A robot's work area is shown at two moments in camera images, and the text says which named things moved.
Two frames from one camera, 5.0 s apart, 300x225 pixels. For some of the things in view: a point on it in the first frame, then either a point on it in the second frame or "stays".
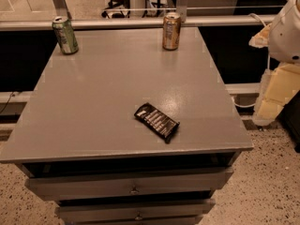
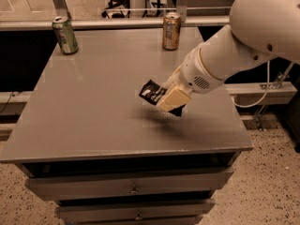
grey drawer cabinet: (80, 143) stays
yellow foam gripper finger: (277, 85) -> (174, 99)
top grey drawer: (62, 187) stays
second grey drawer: (135, 210) stays
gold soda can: (172, 24) stays
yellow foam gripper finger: (262, 38) -> (171, 82)
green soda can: (66, 35) stays
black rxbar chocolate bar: (156, 121) -> (152, 92)
